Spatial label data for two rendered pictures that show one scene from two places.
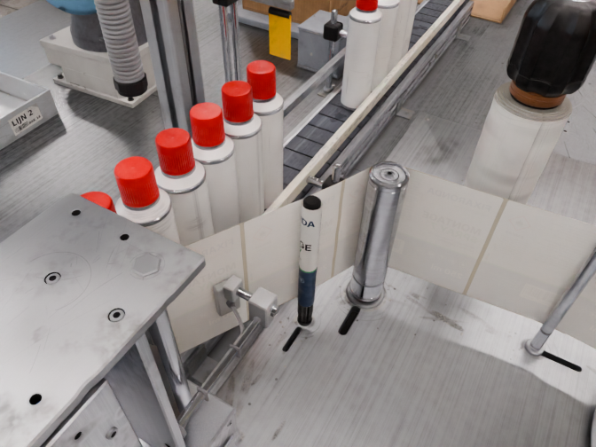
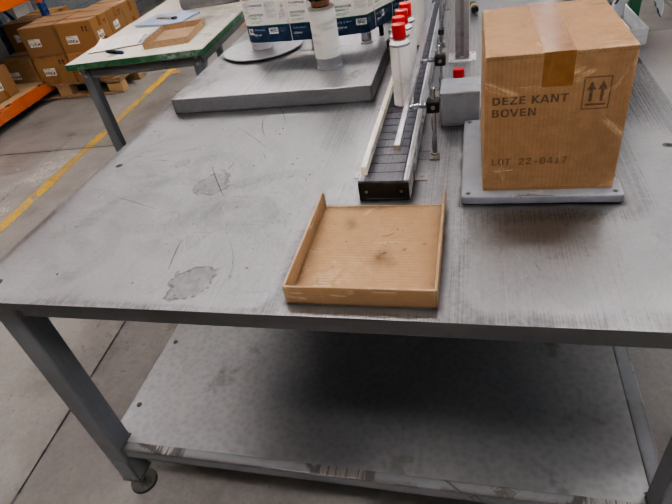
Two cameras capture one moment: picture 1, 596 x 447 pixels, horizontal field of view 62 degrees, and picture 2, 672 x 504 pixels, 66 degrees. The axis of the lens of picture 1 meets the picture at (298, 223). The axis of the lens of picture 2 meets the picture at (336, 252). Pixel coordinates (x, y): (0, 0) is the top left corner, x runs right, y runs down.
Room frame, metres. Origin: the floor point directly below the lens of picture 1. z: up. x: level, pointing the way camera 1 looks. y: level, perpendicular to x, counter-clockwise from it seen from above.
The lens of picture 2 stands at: (2.20, -0.65, 1.44)
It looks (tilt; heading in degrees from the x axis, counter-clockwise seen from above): 37 degrees down; 171
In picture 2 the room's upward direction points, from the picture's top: 11 degrees counter-clockwise
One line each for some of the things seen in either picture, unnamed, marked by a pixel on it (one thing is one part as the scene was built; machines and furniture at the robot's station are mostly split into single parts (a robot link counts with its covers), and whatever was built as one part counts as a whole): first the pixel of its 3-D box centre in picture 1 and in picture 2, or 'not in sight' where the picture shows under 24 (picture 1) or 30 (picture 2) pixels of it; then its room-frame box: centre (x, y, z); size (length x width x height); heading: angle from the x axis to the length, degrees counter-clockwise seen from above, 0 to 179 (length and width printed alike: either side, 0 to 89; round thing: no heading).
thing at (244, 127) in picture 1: (241, 163); not in sight; (0.47, 0.07, 0.98); 0.05 x 0.05 x 0.20
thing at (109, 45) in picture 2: not in sight; (118, 43); (-0.88, -1.07, 0.81); 0.38 x 0.36 x 0.02; 156
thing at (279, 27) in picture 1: (279, 34); not in sight; (0.58, 0.03, 1.09); 0.03 x 0.01 x 0.06; 62
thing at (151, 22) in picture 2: not in sight; (167, 19); (-1.24, -0.80, 0.81); 0.32 x 0.24 x 0.01; 51
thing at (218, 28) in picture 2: not in sight; (216, 70); (-1.44, -0.61, 0.40); 1.90 x 0.75 x 0.80; 156
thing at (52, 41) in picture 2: not in sight; (75, 49); (-3.47, -1.82, 0.32); 1.20 x 0.83 x 0.64; 64
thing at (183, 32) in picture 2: not in sight; (174, 33); (-0.79, -0.77, 0.82); 0.34 x 0.24 x 0.03; 161
